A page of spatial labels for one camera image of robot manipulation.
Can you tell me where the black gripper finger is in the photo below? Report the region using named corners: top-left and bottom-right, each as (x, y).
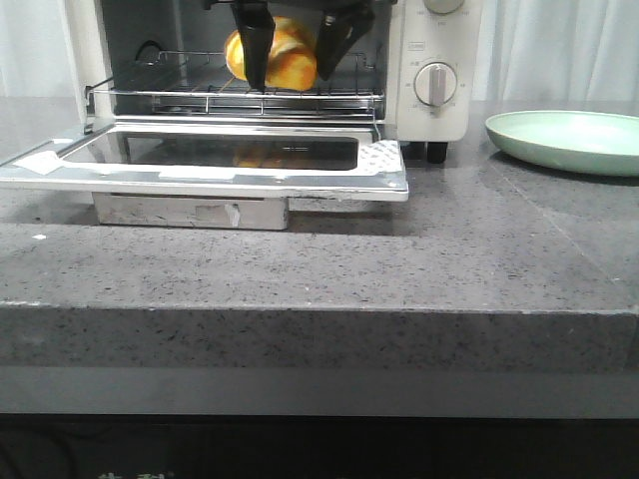
top-left (316, 1), bottom-right (375, 80)
top-left (232, 1), bottom-right (276, 91)

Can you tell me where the yellow striped bread roll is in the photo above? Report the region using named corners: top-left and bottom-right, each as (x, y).
top-left (224, 15), bottom-right (320, 92)

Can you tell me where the oven glass door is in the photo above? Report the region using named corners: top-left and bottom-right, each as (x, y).
top-left (1, 118), bottom-right (408, 231)

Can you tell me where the white Toshiba toaster oven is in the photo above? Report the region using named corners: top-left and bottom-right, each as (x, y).
top-left (61, 1), bottom-right (482, 163)

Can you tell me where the upper oven knob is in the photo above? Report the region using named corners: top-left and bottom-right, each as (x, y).
top-left (423, 0), bottom-right (464, 15)

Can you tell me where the lower oven timer knob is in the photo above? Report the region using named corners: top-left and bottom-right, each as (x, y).
top-left (413, 62), bottom-right (457, 107)

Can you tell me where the light green plate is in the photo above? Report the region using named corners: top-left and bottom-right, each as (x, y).
top-left (485, 110), bottom-right (638, 178)

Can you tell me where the wire oven rack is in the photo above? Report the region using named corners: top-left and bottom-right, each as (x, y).
top-left (84, 47), bottom-right (385, 124)

